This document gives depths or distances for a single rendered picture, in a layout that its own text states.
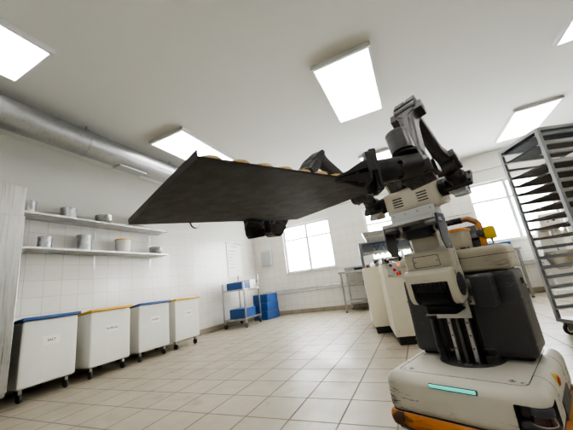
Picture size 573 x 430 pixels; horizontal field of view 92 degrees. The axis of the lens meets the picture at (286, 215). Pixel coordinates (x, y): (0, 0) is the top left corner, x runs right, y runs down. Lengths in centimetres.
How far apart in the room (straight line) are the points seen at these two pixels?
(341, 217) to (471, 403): 620
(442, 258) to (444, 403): 60
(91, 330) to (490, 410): 382
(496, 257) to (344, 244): 577
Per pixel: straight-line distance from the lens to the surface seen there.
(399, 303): 329
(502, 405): 147
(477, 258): 170
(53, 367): 405
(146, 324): 462
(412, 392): 160
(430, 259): 149
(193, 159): 45
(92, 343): 421
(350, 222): 728
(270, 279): 799
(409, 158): 71
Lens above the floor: 75
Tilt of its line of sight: 14 degrees up
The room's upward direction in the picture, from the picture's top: 8 degrees counter-clockwise
